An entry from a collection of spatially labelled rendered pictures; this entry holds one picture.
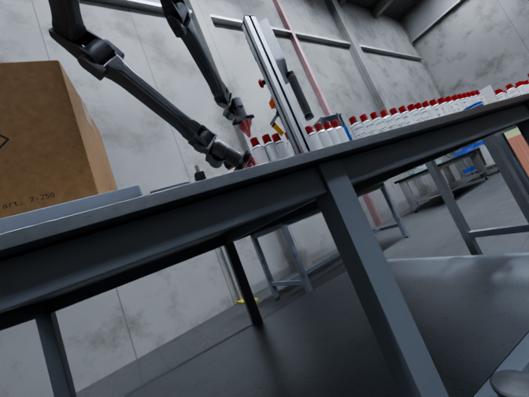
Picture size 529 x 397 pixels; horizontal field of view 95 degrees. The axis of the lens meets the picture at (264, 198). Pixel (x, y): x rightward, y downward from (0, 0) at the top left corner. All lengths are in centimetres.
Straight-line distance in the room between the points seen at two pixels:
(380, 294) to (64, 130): 62
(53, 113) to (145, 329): 296
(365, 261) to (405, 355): 18
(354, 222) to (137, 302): 298
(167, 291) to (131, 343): 59
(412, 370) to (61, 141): 72
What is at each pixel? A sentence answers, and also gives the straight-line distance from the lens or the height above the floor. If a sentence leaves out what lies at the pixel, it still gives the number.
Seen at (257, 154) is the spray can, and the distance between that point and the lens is 96.
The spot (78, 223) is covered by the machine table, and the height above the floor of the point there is 82.
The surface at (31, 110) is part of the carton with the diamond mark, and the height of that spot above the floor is 103.
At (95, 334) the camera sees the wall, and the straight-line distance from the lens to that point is 332.
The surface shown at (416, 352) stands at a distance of 61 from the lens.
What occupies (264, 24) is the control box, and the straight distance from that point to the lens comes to 113.
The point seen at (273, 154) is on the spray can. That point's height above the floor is 99.
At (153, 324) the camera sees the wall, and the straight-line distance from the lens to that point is 333.
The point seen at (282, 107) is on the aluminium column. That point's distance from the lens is 93.
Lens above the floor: 71
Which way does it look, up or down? 8 degrees up
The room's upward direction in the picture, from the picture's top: 22 degrees counter-clockwise
